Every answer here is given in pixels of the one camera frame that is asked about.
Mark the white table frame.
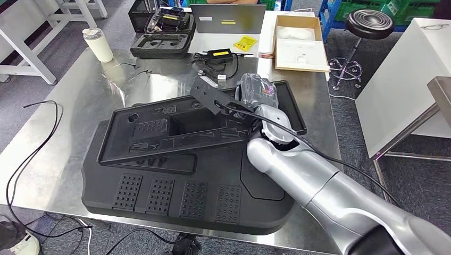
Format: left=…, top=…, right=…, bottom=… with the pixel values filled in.
left=35, top=0, right=108, bottom=29
left=0, top=0, right=57, bottom=85

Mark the yellow packet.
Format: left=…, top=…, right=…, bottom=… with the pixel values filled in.
left=233, top=35, right=258, bottom=53

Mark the black box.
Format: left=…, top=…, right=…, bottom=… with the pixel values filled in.
left=128, top=0, right=159, bottom=34

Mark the stainless steel table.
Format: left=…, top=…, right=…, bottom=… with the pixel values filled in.
left=372, top=75, right=451, bottom=205

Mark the white power cable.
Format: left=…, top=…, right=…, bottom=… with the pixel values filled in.
left=77, top=218, right=93, bottom=255

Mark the black adapter with yellow label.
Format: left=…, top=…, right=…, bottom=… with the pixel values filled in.
left=206, top=48, right=234, bottom=64

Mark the cream insulated tumbler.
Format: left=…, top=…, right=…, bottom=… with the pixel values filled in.
left=82, top=28, right=114, bottom=63

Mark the cardboard box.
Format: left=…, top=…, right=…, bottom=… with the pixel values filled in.
left=273, top=14, right=331, bottom=73

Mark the black plastic licence plate bracket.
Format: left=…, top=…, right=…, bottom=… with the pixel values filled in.
left=97, top=80, right=307, bottom=166

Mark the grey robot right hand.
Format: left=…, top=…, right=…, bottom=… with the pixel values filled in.
left=235, top=73, right=279, bottom=110

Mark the black adapter cable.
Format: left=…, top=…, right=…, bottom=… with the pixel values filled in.
left=191, top=52, right=254, bottom=81

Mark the tangled black floor cable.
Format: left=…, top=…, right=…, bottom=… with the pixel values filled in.
left=26, top=212, right=85, bottom=255

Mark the white cabinet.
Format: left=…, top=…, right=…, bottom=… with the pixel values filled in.
left=355, top=18, right=451, bottom=160

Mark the blue shelving rack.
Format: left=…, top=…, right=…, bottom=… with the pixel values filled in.
left=319, top=0, right=410, bottom=41

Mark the black engine cover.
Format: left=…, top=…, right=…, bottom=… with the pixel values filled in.
left=81, top=102, right=297, bottom=236

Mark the green plastic crate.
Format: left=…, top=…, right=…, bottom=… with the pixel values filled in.
left=380, top=0, right=441, bottom=27
left=335, top=0, right=390, bottom=22

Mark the long black cable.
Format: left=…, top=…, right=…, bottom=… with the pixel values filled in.
left=5, top=100, right=94, bottom=238

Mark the black foam tray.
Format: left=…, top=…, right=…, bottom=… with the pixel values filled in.
left=130, top=33, right=193, bottom=59

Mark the black case with controller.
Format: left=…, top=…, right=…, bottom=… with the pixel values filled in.
left=144, top=7, right=197, bottom=36

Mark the black round stool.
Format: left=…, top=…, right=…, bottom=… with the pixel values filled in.
left=328, top=8, right=395, bottom=91

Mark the white foam piece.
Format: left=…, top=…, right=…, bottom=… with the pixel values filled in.
left=277, top=27, right=314, bottom=41

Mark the stainless steel workbench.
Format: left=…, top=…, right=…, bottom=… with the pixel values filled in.
left=0, top=46, right=343, bottom=255

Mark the person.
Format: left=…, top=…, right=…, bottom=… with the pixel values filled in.
left=0, top=214, right=40, bottom=255

